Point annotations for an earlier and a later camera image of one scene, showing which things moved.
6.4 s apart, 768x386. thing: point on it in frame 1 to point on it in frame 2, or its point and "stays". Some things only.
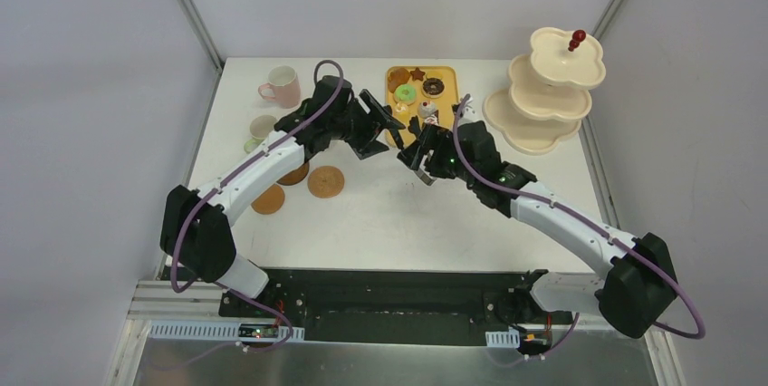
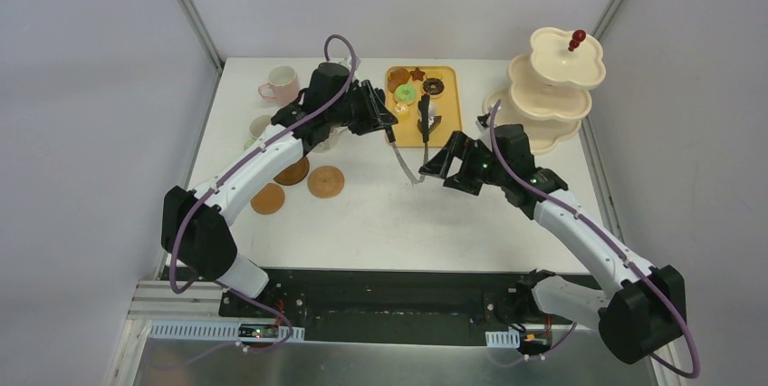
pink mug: (283, 86) stays
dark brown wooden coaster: (294, 176) stays
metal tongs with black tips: (419, 135) to (424, 120)
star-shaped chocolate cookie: (417, 74) stays
